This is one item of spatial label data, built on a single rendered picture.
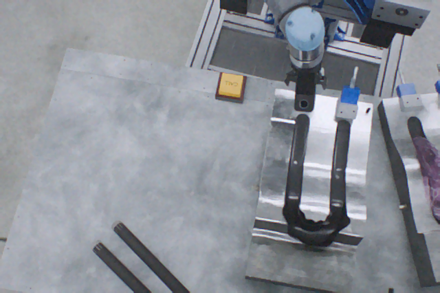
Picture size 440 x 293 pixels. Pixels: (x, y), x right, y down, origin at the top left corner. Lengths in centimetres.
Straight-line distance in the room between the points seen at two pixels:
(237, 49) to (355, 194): 111
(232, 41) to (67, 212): 115
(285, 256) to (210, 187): 28
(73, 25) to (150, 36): 36
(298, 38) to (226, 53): 123
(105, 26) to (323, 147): 151
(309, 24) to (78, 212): 79
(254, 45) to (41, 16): 103
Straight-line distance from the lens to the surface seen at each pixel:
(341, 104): 149
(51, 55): 271
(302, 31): 115
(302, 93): 132
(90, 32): 273
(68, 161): 160
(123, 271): 145
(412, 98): 161
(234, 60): 235
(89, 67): 171
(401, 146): 156
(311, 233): 144
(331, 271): 144
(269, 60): 236
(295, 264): 143
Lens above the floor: 226
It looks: 70 degrees down
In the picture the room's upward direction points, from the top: 1 degrees counter-clockwise
